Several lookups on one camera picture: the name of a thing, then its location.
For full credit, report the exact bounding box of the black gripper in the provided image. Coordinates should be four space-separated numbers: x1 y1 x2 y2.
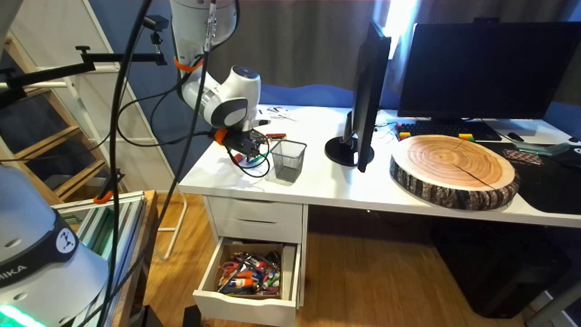
222 130 261 158

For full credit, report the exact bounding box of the green marker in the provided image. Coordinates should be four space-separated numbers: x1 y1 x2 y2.
246 158 264 167

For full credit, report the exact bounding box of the metal mesh stationery holder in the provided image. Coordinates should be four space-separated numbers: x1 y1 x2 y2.
272 139 306 181

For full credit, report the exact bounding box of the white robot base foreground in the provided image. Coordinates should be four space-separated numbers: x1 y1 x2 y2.
0 165 108 327

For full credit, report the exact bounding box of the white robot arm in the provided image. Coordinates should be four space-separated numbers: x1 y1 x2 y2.
168 0 261 158

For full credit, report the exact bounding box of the closed white drawer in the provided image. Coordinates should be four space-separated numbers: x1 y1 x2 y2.
206 196 302 243

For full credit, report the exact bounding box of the open white drawer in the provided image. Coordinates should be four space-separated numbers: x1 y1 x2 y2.
192 237 301 327

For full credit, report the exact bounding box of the wood slice cushion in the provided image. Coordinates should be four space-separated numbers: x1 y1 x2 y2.
390 134 518 210

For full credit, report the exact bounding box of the wooden shelf ladder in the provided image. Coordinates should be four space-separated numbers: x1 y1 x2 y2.
0 23 110 203

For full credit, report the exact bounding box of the black keyboard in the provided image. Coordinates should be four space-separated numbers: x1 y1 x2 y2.
395 119 498 139

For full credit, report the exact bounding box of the black mouse pad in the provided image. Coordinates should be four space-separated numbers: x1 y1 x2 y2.
488 143 581 214

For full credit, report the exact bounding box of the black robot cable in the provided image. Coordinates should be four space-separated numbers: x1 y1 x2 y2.
95 0 273 327

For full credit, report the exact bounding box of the camera on black boom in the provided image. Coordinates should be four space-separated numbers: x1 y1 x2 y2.
1 14 168 90

